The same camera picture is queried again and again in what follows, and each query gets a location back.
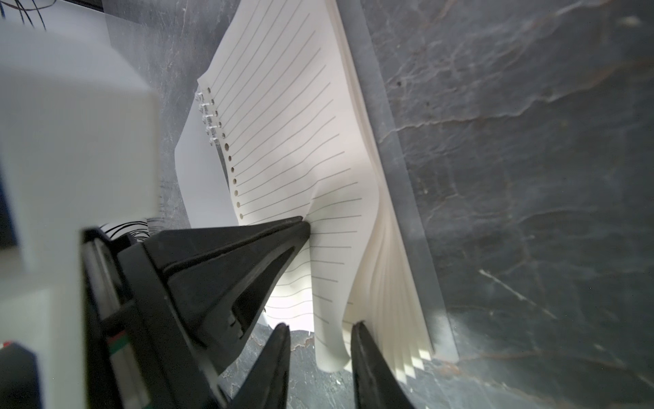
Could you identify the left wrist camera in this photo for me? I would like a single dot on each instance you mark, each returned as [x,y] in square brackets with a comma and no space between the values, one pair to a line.
[79,147]

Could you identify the white lined spiral notebook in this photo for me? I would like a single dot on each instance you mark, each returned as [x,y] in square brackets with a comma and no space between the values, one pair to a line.
[281,130]

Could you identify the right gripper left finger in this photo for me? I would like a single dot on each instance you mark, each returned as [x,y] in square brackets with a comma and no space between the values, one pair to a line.
[268,381]

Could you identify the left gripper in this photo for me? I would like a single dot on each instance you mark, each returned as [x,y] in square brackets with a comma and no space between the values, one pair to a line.
[189,295]

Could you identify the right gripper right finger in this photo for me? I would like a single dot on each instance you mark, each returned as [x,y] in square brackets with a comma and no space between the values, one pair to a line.
[374,383]

